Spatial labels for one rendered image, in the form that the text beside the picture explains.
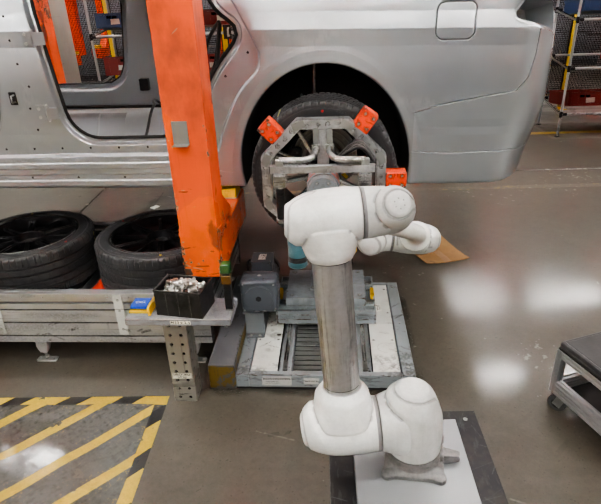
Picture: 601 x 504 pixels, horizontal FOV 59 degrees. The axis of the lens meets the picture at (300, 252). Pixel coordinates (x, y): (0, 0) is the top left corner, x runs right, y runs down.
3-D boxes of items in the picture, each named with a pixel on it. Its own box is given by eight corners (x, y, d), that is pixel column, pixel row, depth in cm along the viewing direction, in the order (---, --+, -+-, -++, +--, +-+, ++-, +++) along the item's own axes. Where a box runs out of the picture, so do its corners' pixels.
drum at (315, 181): (339, 191, 243) (339, 161, 237) (339, 208, 224) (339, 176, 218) (308, 191, 244) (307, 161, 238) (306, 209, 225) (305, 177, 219)
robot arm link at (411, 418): (448, 463, 149) (452, 404, 139) (383, 469, 150) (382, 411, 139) (434, 420, 164) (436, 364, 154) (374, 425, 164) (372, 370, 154)
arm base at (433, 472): (461, 487, 149) (462, 473, 146) (380, 479, 153) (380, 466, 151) (457, 437, 164) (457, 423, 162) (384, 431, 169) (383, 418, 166)
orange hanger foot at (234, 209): (246, 216, 289) (241, 153, 274) (230, 260, 242) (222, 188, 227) (216, 216, 290) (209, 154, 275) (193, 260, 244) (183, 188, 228)
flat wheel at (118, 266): (221, 238, 324) (216, 202, 314) (235, 291, 267) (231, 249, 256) (107, 253, 311) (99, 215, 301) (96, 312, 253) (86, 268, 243)
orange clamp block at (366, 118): (365, 130, 231) (378, 113, 228) (366, 135, 224) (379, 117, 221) (352, 121, 230) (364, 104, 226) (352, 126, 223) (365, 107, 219)
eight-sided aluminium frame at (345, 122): (382, 231, 251) (387, 114, 227) (383, 237, 245) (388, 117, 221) (267, 232, 254) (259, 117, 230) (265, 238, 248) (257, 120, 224)
